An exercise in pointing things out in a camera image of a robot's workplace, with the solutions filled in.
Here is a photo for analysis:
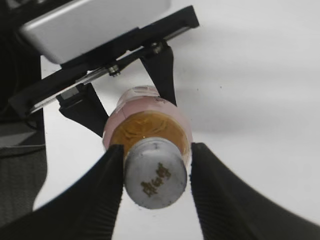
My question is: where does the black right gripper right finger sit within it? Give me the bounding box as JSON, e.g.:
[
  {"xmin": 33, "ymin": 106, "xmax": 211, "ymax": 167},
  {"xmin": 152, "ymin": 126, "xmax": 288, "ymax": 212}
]
[{"xmin": 190, "ymin": 143, "xmax": 320, "ymax": 240}]

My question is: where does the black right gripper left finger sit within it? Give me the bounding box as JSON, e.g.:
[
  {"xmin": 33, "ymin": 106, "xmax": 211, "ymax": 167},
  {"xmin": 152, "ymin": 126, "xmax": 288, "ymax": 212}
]
[{"xmin": 0, "ymin": 144, "xmax": 124, "ymax": 240}]

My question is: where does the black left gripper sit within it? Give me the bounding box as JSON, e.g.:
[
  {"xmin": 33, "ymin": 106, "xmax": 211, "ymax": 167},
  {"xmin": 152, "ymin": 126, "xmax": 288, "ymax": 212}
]
[{"xmin": 9, "ymin": 5, "xmax": 199, "ymax": 137}]

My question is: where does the pink oolong tea bottle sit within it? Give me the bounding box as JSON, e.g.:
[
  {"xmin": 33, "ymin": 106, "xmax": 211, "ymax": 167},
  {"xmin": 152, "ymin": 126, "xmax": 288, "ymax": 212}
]
[{"xmin": 102, "ymin": 85, "xmax": 193, "ymax": 165}]

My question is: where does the white bottle cap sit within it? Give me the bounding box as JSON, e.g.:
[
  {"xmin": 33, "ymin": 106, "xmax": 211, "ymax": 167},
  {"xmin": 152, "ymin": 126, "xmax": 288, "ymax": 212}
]
[{"xmin": 124, "ymin": 137, "xmax": 187, "ymax": 210}]

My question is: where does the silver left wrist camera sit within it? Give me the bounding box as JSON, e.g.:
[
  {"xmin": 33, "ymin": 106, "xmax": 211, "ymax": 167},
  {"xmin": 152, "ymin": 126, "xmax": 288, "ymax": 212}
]
[{"xmin": 20, "ymin": 0, "xmax": 171, "ymax": 65}]

